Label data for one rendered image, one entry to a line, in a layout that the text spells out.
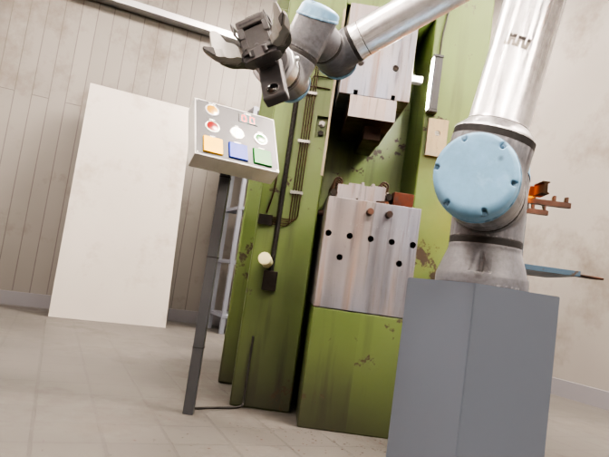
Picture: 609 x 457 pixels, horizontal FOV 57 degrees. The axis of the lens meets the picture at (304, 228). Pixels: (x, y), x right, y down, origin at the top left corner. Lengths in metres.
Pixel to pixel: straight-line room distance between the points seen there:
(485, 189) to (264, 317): 1.59
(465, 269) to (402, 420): 0.34
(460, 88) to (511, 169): 1.71
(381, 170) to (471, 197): 1.88
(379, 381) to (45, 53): 4.49
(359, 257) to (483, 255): 1.13
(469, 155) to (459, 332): 0.33
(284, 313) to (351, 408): 0.49
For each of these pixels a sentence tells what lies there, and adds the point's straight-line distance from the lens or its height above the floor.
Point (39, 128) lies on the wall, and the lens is 5.67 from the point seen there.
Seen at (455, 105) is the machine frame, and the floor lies 1.43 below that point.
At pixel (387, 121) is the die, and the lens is 2.43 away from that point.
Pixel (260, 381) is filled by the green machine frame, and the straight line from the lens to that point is 2.47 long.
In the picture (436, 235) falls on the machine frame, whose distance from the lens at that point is 2.53.
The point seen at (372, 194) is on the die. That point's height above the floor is 0.96.
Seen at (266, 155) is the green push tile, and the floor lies 1.02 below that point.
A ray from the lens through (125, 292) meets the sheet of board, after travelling 5.03.
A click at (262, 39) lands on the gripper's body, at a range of 1.09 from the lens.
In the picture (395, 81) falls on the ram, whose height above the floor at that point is 1.45.
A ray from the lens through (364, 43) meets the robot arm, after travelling 1.38.
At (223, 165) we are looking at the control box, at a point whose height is 0.94.
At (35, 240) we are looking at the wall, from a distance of 5.57.
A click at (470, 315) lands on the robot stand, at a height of 0.54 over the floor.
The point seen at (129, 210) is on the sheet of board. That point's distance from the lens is 5.17.
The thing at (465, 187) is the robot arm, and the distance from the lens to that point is 1.01.
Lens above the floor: 0.56
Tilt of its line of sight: 5 degrees up
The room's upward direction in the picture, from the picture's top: 8 degrees clockwise
